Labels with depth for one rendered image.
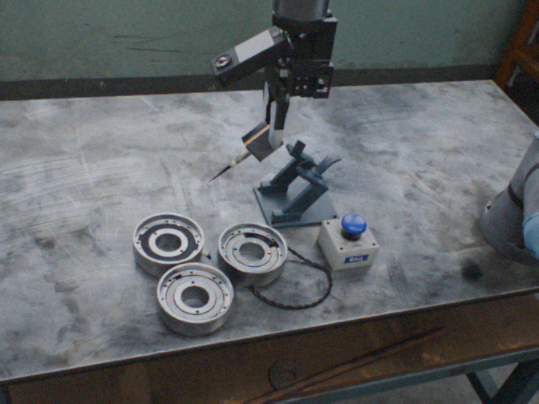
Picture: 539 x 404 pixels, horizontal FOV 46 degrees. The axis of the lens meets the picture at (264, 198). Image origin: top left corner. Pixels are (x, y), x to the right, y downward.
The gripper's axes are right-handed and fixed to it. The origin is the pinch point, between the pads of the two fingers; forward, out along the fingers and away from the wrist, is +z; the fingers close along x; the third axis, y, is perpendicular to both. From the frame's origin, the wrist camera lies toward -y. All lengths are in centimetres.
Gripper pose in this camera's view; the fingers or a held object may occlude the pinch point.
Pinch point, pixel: (269, 136)
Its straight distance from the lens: 99.1
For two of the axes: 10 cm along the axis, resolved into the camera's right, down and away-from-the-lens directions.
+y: 9.7, -0.7, 2.3
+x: -2.2, -6.4, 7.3
